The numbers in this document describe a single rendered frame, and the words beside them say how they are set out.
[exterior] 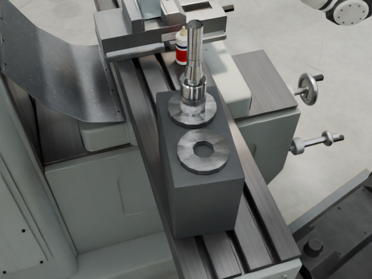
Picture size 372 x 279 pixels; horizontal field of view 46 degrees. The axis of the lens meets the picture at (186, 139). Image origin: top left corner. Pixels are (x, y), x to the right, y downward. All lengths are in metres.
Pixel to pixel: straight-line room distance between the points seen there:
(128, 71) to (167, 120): 0.40
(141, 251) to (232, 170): 1.02
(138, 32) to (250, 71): 0.46
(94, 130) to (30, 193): 0.24
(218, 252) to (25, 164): 0.56
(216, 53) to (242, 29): 1.53
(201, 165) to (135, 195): 0.78
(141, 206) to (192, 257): 0.71
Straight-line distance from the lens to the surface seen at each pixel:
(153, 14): 1.20
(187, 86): 0.74
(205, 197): 0.76
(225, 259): 0.87
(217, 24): 1.25
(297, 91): 1.58
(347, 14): 1.14
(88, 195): 1.41
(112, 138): 1.22
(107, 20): 1.23
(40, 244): 1.48
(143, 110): 1.07
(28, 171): 1.21
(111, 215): 1.54
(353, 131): 2.44
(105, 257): 1.72
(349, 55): 2.88
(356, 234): 1.39
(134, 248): 1.72
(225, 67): 1.35
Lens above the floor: 1.75
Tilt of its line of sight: 51 degrees down
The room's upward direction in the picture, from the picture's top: 1 degrees clockwise
